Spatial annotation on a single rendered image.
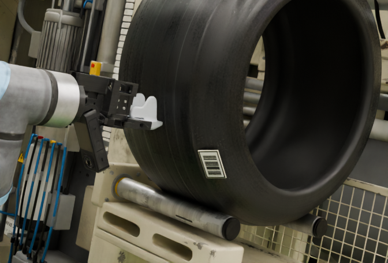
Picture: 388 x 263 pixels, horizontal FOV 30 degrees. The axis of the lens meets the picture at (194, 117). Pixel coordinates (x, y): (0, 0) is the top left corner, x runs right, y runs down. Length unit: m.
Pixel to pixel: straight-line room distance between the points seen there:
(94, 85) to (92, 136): 0.09
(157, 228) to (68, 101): 0.41
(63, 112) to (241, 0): 0.38
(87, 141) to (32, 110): 0.14
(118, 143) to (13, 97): 0.66
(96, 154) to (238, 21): 0.34
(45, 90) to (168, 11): 0.34
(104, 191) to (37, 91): 0.51
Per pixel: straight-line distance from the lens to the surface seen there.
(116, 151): 1.73
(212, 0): 1.31
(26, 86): 1.12
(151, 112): 1.30
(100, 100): 1.23
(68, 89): 1.16
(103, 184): 1.59
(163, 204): 1.48
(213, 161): 1.30
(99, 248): 1.78
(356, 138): 1.60
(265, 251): 1.71
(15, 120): 1.12
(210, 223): 1.38
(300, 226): 1.60
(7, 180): 1.16
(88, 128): 1.22
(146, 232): 1.49
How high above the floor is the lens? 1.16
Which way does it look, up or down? 3 degrees down
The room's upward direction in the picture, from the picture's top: 11 degrees clockwise
